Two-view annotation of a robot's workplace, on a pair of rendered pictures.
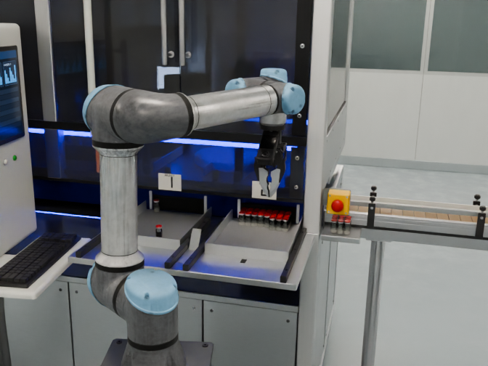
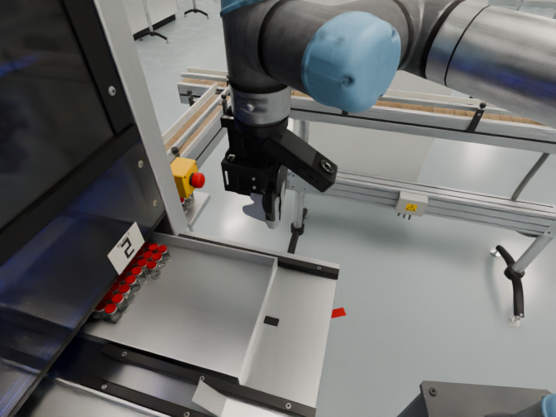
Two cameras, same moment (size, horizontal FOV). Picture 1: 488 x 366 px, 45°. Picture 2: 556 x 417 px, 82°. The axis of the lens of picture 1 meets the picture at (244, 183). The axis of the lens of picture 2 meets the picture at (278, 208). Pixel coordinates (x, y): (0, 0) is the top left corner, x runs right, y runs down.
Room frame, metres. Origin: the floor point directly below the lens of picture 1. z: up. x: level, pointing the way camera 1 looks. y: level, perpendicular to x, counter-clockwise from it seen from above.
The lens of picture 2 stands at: (1.60, 0.30, 1.49)
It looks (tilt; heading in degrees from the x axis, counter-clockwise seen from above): 44 degrees down; 272
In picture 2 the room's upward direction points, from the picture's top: straight up
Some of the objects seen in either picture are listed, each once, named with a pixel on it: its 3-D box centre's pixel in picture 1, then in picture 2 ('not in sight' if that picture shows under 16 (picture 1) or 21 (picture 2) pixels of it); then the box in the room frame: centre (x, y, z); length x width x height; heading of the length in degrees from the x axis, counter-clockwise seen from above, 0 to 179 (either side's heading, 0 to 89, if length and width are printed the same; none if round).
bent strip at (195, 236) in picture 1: (189, 245); (238, 408); (1.67, 0.16, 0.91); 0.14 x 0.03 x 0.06; 167
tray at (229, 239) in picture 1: (257, 233); (184, 294); (1.82, -0.05, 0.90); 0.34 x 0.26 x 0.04; 167
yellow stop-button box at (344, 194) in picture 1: (338, 201); (179, 176); (1.87, -0.32, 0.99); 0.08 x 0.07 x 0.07; 166
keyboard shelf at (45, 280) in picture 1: (26, 263); not in sight; (1.78, 0.71, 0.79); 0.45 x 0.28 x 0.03; 173
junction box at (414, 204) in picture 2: not in sight; (410, 203); (1.03, -0.77, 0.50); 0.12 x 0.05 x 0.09; 166
